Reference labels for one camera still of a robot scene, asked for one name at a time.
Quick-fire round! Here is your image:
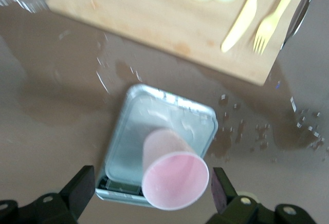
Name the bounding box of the pink plastic cup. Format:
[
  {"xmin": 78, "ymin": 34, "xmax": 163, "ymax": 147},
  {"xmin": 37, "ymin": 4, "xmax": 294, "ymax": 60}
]
[{"xmin": 141, "ymin": 127, "xmax": 210, "ymax": 212}]

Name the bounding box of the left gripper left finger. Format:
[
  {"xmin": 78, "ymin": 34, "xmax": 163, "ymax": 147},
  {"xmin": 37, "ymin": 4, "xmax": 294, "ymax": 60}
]
[{"xmin": 0, "ymin": 165, "xmax": 96, "ymax": 224}]

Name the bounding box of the yellow plastic fork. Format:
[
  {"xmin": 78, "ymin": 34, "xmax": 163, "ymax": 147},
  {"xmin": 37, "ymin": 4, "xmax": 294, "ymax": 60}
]
[{"xmin": 252, "ymin": 0, "xmax": 307, "ymax": 55}]

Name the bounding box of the wooden cutting board metal handle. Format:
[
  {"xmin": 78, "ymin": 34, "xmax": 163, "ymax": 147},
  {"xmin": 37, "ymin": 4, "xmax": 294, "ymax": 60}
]
[{"xmin": 45, "ymin": 0, "xmax": 321, "ymax": 87}]

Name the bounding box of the yellow plastic knife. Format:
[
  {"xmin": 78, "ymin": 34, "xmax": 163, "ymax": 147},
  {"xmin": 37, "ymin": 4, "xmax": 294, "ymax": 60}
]
[{"xmin": 221, "ymin": 0, "xmax": 271, "ymax": 53}]

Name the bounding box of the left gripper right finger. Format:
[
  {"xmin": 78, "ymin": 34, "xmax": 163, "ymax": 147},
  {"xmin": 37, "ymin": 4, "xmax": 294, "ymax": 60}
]
[{"xmin": 205, "ymin": 167, "xmax": 316, "ymax": 224}]

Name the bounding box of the silver kitchen scale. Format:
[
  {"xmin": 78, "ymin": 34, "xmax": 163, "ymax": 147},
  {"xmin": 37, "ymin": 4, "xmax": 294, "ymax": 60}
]
[{"xmin": 95, "ymin": 83, "xmax": 220, "ymax": 208}]

